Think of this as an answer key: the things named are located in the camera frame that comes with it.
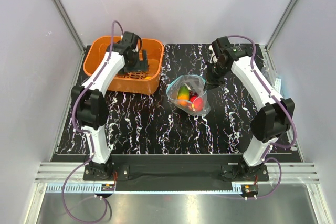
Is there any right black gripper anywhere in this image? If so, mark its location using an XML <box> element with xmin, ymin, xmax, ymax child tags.
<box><xmin>204</xmin><ymin>61</ymin><xmax>229</xmax><ymax>92</ymax></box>

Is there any orange plastic basket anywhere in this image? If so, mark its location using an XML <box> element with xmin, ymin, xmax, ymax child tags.
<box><xmin>83</xmin><ymin>36</ymin><xmax>164</xmax><ymax>95</ymax></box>

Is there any dark red grape bunch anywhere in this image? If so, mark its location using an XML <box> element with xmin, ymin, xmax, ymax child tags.
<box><xmin>189</xmin><ymin>91</ymin><xmax>198</xmax><ymax>99</ymax></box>

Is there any red strawberry toy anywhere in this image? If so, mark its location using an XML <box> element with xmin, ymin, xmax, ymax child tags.
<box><xmin>190</xmin><ymin>96</ymin><xmax>204</xmax><ymax>112</ymax></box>

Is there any clear zip top bag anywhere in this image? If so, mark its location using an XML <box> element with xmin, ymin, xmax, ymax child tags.
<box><xmin>166</xmin><ymin>75</ymin><xmax>211</xmax><ymax>116</ymax></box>

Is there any green orange mango toy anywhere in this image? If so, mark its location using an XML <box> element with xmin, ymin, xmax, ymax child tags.
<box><xmin>177</xmin><ymin>85</ymin><xmax>190</xmax><ymax>107</ymax></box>

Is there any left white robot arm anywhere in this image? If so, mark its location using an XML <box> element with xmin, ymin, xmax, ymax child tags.
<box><xmin>71</xmin><ymin>43</ymin><xmax>149</xmax><ymax>180</ymax></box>

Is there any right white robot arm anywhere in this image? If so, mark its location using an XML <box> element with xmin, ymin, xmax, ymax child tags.
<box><xmin>204</xmin><ymin>44</ymin><xmax>295</xmax><ymax>180</ymax></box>

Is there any spare clear plastic bag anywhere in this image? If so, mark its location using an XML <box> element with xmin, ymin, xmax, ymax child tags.
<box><xmin>261</xmin><ymin>66</ymin><xmax>287</xmax><ymax>98</ymax></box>

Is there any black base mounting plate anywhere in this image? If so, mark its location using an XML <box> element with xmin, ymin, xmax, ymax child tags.
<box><xmin>83</xmin><ymin>154</ymin><xmax>269</xmax><ymax>194</ymax></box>

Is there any left aluminium corner post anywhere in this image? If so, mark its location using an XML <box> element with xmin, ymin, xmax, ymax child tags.
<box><xmin>52</xmin><ymin>0</ymin><xmax>86</xmax><ymax>53</ymax></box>

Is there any aluminium corner post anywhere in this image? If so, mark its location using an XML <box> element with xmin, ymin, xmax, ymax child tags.
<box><xmin>52</xmin><ymin>0</ymin><xmax>86</xmax><ymax>53</ymax></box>
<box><xmin>265</xmin><ymin>0</ymin><xmax>299</xmax><ymax>50</ymax></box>

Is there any aluminium frame rail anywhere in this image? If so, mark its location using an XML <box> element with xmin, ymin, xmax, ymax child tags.
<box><xmin>35</xmin><ymin>162</ymin><xmax>319</xmax><ymax>184</ymax></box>

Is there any right aluminium corner post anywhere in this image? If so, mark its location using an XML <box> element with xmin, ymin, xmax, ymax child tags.
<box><xmin>265</xmin><ymin>0</ymin><xmax>299</xmax><ymax>50</ymax></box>

